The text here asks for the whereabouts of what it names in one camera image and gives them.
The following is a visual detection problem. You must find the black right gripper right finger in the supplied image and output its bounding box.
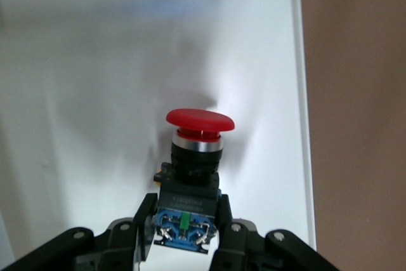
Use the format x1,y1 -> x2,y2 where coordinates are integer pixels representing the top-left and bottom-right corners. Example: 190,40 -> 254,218
214,194 -> 257,254

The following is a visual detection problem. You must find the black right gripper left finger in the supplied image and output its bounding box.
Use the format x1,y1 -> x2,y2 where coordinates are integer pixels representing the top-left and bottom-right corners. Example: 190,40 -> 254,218
107,193 -> 159,265

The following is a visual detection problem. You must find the red mushroom push button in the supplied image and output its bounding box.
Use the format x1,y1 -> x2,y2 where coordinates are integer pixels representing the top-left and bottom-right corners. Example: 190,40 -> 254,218
152,108 -> 236,254

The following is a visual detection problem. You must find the white cabinet drawer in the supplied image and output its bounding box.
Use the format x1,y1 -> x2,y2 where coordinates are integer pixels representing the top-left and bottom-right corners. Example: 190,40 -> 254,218
0,0 -> 318,271

